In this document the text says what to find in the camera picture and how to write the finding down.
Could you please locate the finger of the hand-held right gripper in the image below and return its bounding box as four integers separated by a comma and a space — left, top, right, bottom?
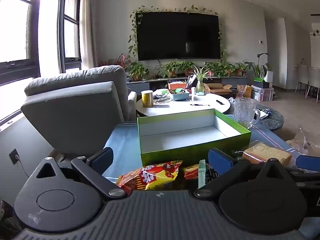
291, 154, 320, 188

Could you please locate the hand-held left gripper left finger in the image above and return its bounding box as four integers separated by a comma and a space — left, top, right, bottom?
30, 147, 127, 201

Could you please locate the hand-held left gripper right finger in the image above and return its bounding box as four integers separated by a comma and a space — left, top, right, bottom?
194, 148, 298, 201

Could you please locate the green cardboard box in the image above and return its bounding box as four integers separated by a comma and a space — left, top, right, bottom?
137, 109, 252, 167

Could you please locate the red cracker packet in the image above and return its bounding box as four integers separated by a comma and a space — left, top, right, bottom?
182, 164, 200, 180

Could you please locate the tan cake packet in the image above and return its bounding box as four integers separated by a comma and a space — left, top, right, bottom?
242, 142, 293, 166

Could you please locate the red yellow snack packet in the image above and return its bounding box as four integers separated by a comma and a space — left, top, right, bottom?
117, 160, 183, 191

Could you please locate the crumpled clear plastic bag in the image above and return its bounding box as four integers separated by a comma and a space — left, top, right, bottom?
285, 127, 320, 157

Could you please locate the dark marble round table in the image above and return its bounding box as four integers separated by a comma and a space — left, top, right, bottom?
225, 100, 284, 132

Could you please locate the grey armchair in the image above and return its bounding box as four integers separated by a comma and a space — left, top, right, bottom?
20, 65, 137, 155

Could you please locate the white oval table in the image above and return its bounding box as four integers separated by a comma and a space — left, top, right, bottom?
136, 92, 230, 117

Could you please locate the open cardboard box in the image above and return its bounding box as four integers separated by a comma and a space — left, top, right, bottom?
204, 83, 233, 95

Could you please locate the yellow orange bag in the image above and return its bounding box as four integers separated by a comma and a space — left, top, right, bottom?
236, 84, 252, 98

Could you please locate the light blue tray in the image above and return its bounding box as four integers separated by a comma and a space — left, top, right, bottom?
169, 91, 190, 101

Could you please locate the yellow can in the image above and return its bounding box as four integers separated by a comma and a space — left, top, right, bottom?
141, 90, 153, 108

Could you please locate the glass vase with spider plant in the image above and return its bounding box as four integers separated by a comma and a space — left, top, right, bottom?
192, 65, 213, 93

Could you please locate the clear plastic storage bin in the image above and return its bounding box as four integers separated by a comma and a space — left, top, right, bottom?
251, 85, 273, 102

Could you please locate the white dining chair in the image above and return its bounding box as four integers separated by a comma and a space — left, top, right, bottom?
307, 66, 320, 97
295, 64, 310, 94

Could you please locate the pile of dark wrappers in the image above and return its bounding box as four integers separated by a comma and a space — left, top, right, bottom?
152, 90, 173, 104

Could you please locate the black box with green lid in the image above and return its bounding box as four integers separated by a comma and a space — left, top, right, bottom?
253, 77, 270, 88

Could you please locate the white planter with leafy plant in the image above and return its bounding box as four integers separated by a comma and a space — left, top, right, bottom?
244, 53, 273, 83

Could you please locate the row of potted green plants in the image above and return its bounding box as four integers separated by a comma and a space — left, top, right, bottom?
126, 60, 249, 82

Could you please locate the red flowering plant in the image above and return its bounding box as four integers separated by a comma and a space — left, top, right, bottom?
98, 53, 131, 68

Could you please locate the black flat television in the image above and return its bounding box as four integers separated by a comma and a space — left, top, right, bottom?
136, 12, 221, 61

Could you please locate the black framed window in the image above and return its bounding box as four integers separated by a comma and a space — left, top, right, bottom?
0, 0, 41, 80
57, 0, 82, 73

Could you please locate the beige curtain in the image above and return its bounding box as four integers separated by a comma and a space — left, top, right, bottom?
79, 0, 98, 68

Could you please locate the black wall outlet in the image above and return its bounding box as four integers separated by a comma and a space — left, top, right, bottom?
9, 149, 20, 165

